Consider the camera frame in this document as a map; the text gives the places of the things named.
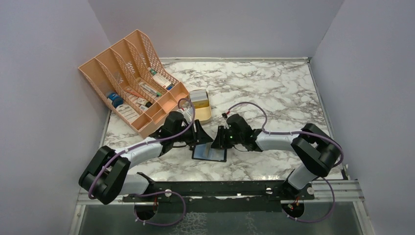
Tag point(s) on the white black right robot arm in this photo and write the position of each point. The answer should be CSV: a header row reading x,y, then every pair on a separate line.
x,y
316,150

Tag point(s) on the black mounting base rail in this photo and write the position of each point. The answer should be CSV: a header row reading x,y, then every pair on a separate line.
x,y
218,196

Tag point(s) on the orange plastic desk organizer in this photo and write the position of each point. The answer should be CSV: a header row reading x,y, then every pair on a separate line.
x,y
123,66

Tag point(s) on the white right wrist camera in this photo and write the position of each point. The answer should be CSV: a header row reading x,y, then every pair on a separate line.
x,y
225,114

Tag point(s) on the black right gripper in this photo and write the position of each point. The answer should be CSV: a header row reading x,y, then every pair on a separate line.
x,y
219,142

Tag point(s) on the black leather card holder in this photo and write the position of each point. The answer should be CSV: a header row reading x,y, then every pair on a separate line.
x,y
204,152

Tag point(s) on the white label card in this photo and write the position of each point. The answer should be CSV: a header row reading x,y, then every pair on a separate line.
x,y
128,113

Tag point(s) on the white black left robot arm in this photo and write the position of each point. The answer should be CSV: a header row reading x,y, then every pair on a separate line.
x,y
105,175

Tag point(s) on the white glue stick box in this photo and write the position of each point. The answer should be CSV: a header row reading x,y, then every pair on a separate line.
x,y
161,80

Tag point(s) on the beige card tray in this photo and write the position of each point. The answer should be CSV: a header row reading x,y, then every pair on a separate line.
x,y
203,115

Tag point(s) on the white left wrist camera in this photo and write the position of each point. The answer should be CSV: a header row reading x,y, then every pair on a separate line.
x,y
188,114

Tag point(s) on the orange pen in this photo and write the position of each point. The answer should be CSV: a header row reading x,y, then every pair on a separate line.
x,y
132,92

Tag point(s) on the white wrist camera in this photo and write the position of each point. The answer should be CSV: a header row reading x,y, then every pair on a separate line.
x,y
188,114
225,114

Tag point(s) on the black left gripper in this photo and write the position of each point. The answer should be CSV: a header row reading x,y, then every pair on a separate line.
x,y
199,137

